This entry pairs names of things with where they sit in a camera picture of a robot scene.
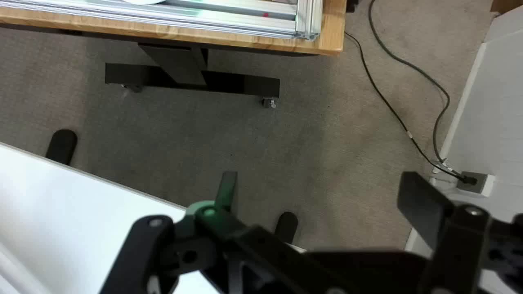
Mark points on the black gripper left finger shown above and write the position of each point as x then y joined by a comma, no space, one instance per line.
164,250

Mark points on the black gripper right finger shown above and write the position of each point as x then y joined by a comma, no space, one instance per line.
463,245

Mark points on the white power outlet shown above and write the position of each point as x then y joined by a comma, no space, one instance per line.
480,183

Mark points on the white table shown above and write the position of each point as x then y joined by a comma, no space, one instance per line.
55,218

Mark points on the black table leg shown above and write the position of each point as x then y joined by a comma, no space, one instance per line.
287,226
61,147

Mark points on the black desk foot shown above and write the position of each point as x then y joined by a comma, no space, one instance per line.
239,84

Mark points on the wooden desk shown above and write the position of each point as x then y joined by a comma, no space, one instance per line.
332,33

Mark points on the silver aluminium frame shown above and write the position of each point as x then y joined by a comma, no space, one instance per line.
246,18

